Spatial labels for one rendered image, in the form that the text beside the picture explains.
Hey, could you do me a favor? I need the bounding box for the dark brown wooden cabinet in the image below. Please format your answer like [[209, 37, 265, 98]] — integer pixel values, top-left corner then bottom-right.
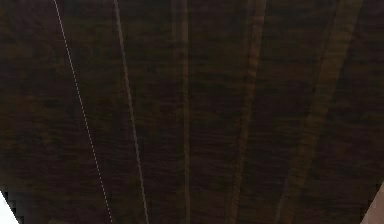
[[0, 0, 384, 224]]

